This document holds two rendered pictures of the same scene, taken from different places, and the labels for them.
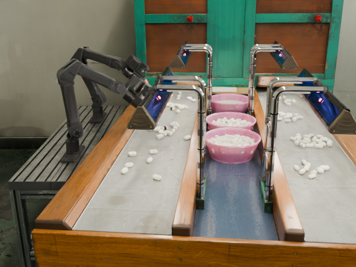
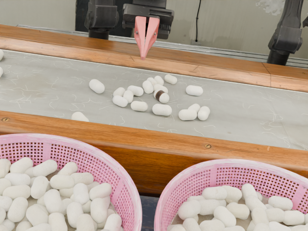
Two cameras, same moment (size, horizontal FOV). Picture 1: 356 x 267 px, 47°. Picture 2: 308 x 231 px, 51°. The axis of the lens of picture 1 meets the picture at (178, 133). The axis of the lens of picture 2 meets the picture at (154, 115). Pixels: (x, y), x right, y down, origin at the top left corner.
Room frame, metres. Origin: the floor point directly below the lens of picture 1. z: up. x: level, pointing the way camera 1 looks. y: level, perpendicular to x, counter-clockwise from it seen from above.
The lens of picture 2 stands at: (1.89, -0.51, 1.04)
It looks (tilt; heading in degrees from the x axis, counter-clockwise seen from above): 30 degrees down; 80
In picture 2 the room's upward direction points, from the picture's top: 10 degrees clockwise
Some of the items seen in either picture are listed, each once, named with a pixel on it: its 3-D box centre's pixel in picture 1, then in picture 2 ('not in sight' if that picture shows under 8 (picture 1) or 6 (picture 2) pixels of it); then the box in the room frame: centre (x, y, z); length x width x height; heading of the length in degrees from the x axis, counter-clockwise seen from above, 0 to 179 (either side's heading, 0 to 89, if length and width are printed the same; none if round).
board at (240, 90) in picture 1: (229, 90); not in sight; (2.73, -0.35, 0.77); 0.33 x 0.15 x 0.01; 84
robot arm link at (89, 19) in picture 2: (73, 133); (101, 20); (1.85, 0.50, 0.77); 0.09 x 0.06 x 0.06; 23
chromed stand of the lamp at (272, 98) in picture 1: (292, 143); not in sight; (1.36, -0.40, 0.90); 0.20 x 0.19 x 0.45; 174
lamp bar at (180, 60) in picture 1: (182, 53); not in sight; (2.38, -0.03, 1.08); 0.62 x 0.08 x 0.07; 174
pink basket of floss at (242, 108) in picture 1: (229, 105); not in sight; (2.52, -0.33, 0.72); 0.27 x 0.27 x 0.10
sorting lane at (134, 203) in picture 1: (162, 134); (138, 101); (1.95, 0.08, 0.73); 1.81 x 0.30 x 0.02; 174
